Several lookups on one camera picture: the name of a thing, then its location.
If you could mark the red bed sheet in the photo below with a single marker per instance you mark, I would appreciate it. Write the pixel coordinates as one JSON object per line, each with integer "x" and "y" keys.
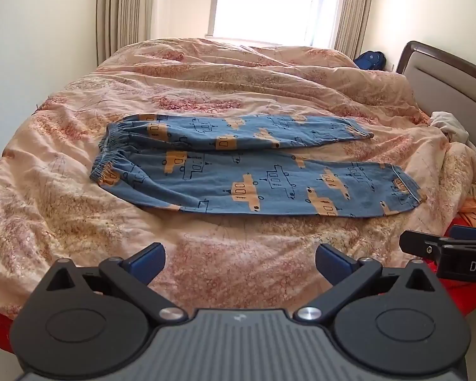
{"x": 462, "y": 297}

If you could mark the bright window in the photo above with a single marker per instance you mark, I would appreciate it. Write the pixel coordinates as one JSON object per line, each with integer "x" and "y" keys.
{"x": 269, "y": 4}

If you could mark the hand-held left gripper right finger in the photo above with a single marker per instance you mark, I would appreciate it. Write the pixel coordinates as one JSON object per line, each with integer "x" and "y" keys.
{"x": 334, "y": 264}

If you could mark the blue printed pants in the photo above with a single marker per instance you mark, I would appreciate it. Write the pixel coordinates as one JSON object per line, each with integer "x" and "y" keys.
{"x": 238, "y": 174}

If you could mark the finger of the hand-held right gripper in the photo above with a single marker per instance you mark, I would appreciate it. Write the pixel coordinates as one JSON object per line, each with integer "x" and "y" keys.
{"x": 470, "y": 233}
{"x": 422, "y": 244}

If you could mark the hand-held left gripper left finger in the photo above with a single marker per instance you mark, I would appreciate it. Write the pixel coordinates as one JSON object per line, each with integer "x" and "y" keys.
{"x": 146, "y": 262}

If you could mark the peach floral blanket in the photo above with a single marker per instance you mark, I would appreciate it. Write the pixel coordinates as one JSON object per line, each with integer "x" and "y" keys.
{"x": 222, "y": 79}

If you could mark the beige curtain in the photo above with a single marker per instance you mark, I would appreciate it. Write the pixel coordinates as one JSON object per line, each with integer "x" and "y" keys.
{"x": 123, "y": 12}
{"x": 351, "y": 12}

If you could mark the white crumpled cloth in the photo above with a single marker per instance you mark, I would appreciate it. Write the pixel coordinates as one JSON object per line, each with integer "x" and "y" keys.
{"x": 454, "y": 125}

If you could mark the blue backpack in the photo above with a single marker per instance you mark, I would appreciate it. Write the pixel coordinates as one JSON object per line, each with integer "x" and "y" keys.
{"x": 369, "y": 60}

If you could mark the brown padded headboard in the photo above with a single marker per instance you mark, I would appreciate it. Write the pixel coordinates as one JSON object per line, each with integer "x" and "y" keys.
{"x": 448, "y": 83}

